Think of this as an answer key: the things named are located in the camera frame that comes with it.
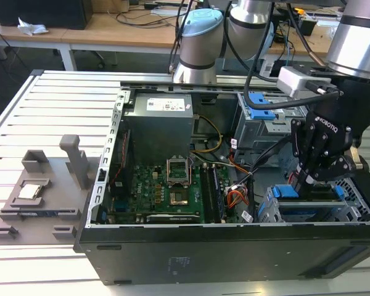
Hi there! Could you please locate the silver camera box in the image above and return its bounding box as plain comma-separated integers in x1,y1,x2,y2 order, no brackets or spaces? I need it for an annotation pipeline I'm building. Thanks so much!
277,65,332,98

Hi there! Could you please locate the silver CPU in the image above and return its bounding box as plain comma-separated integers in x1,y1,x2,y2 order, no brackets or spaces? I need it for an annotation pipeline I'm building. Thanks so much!
17,184,44,200

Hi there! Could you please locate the orange wire bundle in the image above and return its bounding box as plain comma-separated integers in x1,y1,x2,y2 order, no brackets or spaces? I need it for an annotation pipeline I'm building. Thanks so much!
226,189,251,211

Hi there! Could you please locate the small black box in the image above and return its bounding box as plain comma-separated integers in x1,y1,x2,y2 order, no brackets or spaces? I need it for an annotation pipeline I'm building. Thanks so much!
297,18,317,36

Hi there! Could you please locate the thick black disk wire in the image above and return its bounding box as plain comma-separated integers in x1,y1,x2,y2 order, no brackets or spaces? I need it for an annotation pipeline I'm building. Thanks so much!
249,135,312,192

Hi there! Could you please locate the grey metal drive cage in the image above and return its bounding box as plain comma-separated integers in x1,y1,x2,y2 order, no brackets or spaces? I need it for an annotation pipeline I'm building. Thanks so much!
234,92,312,168

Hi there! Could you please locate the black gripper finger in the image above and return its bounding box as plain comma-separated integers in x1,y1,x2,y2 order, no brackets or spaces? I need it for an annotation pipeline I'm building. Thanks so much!
306,134,370,186
289,118,317,192

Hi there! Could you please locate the black hanging cable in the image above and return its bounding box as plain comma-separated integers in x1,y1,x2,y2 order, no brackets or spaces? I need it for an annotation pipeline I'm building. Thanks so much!
169,0,192,73

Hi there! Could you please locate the black PC case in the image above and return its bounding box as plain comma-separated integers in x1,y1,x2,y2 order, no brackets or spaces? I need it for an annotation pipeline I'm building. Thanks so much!
73,80,370,286

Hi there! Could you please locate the teal cable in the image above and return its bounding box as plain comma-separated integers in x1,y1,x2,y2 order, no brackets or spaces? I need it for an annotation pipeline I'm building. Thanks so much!
282,27,295,68

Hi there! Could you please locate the metal socket cover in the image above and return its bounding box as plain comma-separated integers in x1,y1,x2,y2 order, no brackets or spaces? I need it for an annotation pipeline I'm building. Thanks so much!
165,157,191,187

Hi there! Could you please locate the black cable loop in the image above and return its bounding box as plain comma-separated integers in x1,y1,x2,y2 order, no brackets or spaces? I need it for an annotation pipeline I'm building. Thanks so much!
115,8,180,30

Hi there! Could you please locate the crumpled white paper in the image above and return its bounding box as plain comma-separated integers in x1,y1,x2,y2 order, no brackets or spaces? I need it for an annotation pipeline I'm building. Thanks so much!
17,17,49,35

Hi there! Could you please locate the black graphics card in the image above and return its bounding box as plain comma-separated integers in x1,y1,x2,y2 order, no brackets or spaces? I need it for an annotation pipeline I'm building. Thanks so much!
146,213,202,224

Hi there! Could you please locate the white striped wire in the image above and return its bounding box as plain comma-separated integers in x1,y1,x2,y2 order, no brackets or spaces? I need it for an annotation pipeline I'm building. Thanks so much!
189,152,253,173

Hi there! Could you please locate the grey power supply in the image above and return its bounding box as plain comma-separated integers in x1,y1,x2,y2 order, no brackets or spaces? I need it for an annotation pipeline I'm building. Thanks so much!
123,93,194,164

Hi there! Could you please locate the large black box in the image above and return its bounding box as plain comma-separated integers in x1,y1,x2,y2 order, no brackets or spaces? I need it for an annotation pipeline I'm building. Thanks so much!
0,0,94,31

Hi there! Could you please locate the hard disk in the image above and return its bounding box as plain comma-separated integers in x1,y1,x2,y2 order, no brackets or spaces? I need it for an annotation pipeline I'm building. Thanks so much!
271,183,348,218

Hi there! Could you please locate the yellow and black wire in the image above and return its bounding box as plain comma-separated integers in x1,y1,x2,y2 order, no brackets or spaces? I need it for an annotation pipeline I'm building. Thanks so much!
192,114,223,154

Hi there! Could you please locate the grey parts rack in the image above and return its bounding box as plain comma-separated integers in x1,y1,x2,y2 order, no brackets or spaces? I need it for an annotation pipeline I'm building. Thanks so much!
0,134,95,246

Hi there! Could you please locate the cluttered wooden desk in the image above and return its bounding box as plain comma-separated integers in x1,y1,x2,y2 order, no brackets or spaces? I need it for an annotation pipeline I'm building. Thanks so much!
268,6,340,66

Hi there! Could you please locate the blue empty disk carrier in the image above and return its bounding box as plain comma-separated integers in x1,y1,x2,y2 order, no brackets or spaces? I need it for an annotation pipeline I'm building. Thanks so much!
243,91,277,120

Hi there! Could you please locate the black RAM slot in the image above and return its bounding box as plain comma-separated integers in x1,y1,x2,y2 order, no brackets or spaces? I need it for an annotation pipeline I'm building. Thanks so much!
201,165,214,223
212,164,228,221

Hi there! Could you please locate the metal disk bay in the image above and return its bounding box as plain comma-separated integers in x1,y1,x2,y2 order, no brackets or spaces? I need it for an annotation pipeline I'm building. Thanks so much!
255,181,370,223

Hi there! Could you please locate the RAM stick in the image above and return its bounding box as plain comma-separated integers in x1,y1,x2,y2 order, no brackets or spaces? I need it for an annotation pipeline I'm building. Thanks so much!
18,210,77,217

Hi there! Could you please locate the CPU socket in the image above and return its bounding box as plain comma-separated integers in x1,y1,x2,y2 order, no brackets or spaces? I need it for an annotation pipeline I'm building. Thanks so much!
168,190,190,207

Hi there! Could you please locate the long wooden desk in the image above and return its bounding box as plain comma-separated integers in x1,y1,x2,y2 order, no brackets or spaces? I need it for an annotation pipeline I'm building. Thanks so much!
0,10,182,72

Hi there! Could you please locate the green motherboard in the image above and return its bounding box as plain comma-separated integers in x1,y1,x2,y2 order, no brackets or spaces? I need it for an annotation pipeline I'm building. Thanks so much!
109,163,257,224

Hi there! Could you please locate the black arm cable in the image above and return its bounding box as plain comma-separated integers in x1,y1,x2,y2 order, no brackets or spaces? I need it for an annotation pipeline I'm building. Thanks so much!
244,0,343,110

